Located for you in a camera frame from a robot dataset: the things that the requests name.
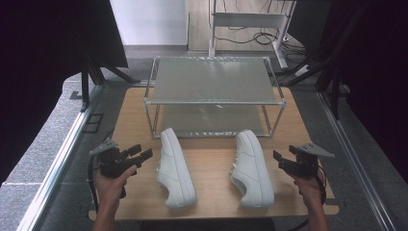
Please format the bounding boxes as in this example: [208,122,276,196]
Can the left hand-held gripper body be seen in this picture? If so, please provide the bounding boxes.
[89,137,142,179]

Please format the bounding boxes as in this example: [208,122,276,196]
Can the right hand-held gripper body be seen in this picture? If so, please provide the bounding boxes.
[277,141,336,179]

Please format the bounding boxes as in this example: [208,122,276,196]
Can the person's left hand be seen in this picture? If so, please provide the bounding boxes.
[92,164,139,210]

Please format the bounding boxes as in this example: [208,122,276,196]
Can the person's right hand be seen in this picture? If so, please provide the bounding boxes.
[286,170,325,207]

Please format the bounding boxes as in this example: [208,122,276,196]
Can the white sneaker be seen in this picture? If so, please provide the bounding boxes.
[155,127,198,209]
[229,128,276,209]

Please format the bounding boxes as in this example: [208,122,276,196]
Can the black floor plate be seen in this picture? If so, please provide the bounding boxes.
[82,112,105,135]

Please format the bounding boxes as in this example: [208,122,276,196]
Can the white power strip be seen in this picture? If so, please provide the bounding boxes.
[293,64,311,78]

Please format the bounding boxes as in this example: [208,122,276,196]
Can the black metal stand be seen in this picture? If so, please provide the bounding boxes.
[68,47,142,113]
[277,0,370,120]

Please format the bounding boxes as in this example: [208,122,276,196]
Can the two-tier metal shoe rack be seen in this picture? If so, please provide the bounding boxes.
[142,56,288,140]

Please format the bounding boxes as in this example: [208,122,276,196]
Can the black curtain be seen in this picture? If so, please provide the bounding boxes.
[323,0,408,186]
[0,0,129,185]

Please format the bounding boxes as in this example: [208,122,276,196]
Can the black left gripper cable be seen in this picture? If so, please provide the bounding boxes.
[87,154,101,214]

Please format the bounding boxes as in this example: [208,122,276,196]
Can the aluminium rail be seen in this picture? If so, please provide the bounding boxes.
[317,90,398,231]
[15,84,106,231]

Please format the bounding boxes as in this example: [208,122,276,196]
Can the black floor cables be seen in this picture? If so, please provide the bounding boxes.
[214,0,310,56]

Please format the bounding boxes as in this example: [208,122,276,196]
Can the white wall panel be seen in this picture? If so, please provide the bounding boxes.
[109,0,190,47]

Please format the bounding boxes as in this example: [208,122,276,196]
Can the white metal desk frame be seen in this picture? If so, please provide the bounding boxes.
[208,0,296,70]

